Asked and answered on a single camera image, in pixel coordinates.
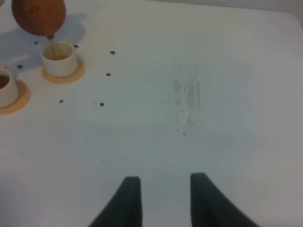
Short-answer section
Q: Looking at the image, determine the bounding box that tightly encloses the near white teacup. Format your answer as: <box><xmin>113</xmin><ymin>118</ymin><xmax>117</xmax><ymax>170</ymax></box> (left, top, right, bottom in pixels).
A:
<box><xmin>0</xmin><ymin>69</ymin><xmax>19</xmax><ymax>108</ymax></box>

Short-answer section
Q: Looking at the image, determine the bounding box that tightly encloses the brown clay teapot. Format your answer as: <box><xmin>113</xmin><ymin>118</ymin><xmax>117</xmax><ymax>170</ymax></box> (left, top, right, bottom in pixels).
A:
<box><xmin>11</xmin><ymin>0</ymin><xmax>66</xmax><ymax>40</ymax></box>

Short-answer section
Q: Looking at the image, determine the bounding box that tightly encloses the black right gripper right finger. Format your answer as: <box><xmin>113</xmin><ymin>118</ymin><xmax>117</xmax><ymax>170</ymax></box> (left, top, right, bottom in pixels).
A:
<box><xmin>190</xmin><ymin>173</ymin><xmax>258</xmax><ymax>227</ymax></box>

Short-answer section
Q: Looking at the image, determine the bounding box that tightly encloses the far orange cup coaster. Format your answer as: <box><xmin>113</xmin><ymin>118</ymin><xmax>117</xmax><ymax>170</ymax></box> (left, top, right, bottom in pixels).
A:
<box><xmin>41</xmin><ymin>56</ymin><xmax>86</xmax><ymax>85</ymax></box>

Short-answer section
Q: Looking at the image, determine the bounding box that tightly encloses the orange cup coaster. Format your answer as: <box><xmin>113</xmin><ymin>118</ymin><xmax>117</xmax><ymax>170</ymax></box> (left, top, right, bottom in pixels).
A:
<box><xmin>0</xmin><ymin>80</ymin><xmax>31</xmax><ymax>115</ymax></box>
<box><xmin>41</xmin><ymin>56</ymin><xmax>86</xmax><ymax>85</ymax></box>

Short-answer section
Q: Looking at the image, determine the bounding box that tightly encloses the far white teacup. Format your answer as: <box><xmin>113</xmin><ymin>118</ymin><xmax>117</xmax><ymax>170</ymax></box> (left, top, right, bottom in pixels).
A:
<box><xmin>40</xmin><ymin>42</ymin><xmax>78</xmax><ymax>78</ymax></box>

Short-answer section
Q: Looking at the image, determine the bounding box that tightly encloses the near orange cup coaster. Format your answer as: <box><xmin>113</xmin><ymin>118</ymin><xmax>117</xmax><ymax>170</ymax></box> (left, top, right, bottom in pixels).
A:
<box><xmin>0</xmin><ymin>80</ymin><xmax>31</xmax><ymax>115</ymax></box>

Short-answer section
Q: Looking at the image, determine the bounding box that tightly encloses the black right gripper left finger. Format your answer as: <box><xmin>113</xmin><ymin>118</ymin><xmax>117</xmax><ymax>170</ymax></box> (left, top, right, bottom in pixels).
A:
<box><xmin>90</xmin><ymin>176</ymin><xmax>143</xmax><ymax>227</ymax></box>

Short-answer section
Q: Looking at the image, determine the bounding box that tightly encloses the white teacup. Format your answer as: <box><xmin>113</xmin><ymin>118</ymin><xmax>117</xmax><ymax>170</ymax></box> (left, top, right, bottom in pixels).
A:
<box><xmin>0</xmin><ymin>69</ymin><xmax>19</xmax><ymax>108</ymax></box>
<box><xmin>40</xmin><ymin>42</ymin><xmax>78</xmax><ymax>78</ymax></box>

